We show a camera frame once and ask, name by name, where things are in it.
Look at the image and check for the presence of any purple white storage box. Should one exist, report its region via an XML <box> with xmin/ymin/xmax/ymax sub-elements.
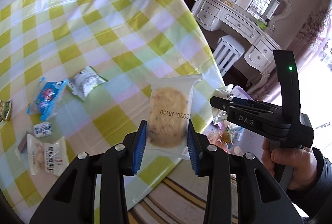
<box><xmin>207</xmin><ymin>84</ymin><xmax>263</xmax><ymax>160</ymax></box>

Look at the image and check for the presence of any white biscuit snack bag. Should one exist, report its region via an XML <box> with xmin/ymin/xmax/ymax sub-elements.
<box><xmin>27</xmin><ymin>135</ymin><xmax>69</xmax><ymax>177</ymax></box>

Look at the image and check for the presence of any round cracker clear packet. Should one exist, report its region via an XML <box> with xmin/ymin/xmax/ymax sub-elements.
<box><xmin>146</xmin><ymin>74</ymin><xmax>202</xmax><ymax>160</ymax></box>

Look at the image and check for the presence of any small green yellow packet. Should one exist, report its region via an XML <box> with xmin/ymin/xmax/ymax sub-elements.
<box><xmin>0</xmin><ymin>99</ymin><xmax>12</xmax><ymax>121</ymax></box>

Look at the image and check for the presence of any brown bar clear packet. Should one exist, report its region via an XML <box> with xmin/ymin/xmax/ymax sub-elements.
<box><xmin>17</xmin><ymin>132</ymin><xmax>28</xmax><ymax>153</ymax></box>

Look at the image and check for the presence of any person right hand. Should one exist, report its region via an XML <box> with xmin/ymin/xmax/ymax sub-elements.
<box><xmin>262</xmin><ymin>138</ymin><xmax>320</xmax><ymax>190</ymax></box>

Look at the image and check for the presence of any white slatted stool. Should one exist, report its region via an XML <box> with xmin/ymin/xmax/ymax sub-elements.
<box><xmin>213</xmin><ymin>35</ymin><xmax>245</xmax><ymax>76</ymax></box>

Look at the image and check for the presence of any floral lace curtain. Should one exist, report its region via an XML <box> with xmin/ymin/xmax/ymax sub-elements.
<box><xmin>249</xmin><ymin>0</ymin><xmax>331</xmax><ymax>102</ymax></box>

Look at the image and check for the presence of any striped beige cushion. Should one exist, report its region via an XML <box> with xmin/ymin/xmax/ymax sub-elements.
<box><xmin>127</xmin><ymin>158</ymin><xmax>239</xmax><ymax>224</ymax></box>

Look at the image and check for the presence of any white ornate dressing table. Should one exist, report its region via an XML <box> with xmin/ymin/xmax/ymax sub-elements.
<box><xmin>191</xmin><ymin>0</ymin><xmax>281</xmax><ymax>90</ymax></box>

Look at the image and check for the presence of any blue pink cartoon packet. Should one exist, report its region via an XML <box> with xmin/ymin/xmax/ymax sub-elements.
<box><xmin>26</xmin><ymin>77</ymin><xmax>69</xmax><ymax>122</ymax></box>

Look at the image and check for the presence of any white green snack packet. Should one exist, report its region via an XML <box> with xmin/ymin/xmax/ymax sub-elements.
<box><xmin>67</xmin><ymin>66</ymin><xmax>108</xmax><ymax>102</ymax></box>

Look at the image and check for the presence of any green checkered tablecloth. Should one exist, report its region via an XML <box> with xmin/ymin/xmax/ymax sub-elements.
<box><xmin>1</xmin><ymin>0</ymin><xmax>223</xmax><ymax>223</ymax></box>

